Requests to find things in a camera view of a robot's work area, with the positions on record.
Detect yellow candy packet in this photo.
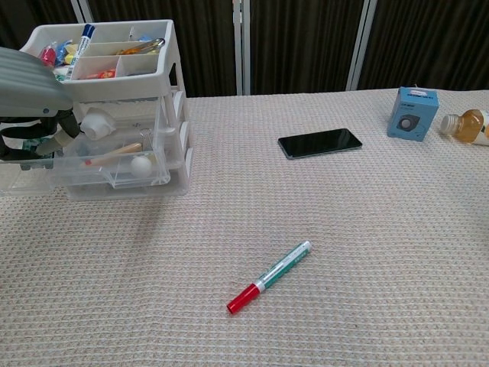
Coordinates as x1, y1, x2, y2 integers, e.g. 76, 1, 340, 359
60, 41, 81, 65

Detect tea bottle with white cap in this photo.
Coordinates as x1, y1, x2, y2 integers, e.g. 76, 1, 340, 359
440, 109, 489, 147

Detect orange red wrapped candies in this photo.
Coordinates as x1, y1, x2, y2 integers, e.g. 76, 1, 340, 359
82, 68, 116, 80

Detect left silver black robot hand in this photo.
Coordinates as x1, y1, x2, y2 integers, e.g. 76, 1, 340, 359
0, 46, 83, 161

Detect white plastic drawer organizer frame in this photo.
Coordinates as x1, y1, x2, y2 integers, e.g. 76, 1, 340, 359
18, 19, 194, 203

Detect blue capped whiteboard marker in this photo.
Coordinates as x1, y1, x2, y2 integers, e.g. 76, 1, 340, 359
64, 24, 96, 80

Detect blue cardboard box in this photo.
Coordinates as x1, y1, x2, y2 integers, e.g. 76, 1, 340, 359
386, 86, 439, 143

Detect white ping pong ball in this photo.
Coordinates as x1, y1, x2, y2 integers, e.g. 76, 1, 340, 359
131, 155, 154, 177

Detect wooden stick with red tip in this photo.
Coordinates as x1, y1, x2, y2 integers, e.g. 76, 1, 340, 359
84, 142, 143, 167

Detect beige woven tablecloth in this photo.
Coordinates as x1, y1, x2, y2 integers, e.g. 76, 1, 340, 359
0, 89, 489, 367

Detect clear binder clip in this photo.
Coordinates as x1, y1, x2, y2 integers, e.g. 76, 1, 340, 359
138, 128, 154, 151

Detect black smartphone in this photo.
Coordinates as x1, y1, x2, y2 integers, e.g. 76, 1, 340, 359
277, 128, 363, 161

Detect red capped green marker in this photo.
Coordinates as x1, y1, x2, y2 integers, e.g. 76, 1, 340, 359
226, 240, 313, 316

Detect dark folding partition screen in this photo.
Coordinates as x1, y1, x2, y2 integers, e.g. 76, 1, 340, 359
0, 0, 489, 97

